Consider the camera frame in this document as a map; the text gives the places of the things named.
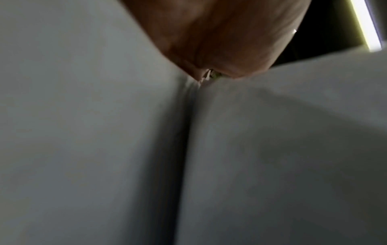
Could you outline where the person's left hand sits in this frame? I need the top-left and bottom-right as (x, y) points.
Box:
(120, 0), (311, 82)

